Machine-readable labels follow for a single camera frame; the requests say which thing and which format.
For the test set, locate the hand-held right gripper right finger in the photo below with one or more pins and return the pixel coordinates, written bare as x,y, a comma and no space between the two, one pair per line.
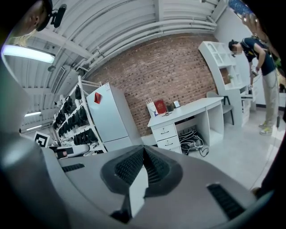
196,179

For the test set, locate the white low cabinet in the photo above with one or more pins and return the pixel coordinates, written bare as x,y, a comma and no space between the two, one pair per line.
248,103

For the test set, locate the white paper bag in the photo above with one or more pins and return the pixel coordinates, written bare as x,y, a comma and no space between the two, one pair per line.
151,110

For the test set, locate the white bookshelf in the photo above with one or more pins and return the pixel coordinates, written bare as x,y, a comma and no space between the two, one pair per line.
230,96

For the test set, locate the long ceiling light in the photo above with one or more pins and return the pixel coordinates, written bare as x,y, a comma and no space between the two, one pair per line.
29,54

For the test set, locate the grey chair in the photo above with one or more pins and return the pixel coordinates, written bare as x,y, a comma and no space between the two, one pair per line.
226,107

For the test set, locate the red paper sheet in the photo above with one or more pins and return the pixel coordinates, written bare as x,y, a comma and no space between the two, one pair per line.
97,98

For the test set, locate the white ceiling pipe bundle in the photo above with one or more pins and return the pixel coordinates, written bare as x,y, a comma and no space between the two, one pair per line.
156,25

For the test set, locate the row of black bags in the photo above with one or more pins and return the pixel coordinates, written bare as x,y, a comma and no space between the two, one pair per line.
78,116

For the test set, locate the green leafy plant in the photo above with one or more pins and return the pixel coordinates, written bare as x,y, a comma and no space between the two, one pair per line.
280,64

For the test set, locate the small potted plant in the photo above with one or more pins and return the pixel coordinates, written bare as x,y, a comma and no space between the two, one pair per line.
230,78

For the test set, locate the white refrigerator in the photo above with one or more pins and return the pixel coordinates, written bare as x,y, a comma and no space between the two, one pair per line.
111,116

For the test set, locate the white metal shelf rack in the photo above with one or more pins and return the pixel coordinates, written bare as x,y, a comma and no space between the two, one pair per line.
83,94

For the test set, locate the white desk with drawers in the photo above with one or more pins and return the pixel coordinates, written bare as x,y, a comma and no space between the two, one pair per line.
190,111

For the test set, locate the ceiling air vent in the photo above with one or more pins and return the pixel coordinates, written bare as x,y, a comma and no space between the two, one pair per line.
58,79

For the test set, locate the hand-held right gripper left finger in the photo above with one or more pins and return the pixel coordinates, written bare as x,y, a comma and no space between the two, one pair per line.
89,179

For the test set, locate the person's head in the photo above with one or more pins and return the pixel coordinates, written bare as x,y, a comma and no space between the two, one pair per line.
33,20

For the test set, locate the black pen holder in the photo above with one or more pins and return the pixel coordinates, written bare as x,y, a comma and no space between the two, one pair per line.
170,107

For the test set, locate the black head-worn camera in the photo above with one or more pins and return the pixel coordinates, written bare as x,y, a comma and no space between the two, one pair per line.
57,15

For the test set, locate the blue phone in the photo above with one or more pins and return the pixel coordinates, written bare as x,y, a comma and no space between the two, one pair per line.
240,6

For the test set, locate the small ceiling light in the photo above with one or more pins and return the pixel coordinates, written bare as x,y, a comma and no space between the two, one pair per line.
33,128
33,114

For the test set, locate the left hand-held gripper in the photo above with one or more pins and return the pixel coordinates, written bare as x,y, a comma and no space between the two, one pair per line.
41,139

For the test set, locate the red hardcover book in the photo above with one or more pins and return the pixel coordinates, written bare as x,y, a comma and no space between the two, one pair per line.
161,107

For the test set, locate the black picture frame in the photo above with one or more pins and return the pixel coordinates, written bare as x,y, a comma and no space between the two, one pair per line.
176,104

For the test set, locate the round ceiling fixture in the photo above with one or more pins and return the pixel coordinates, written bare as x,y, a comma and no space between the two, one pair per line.
51,68

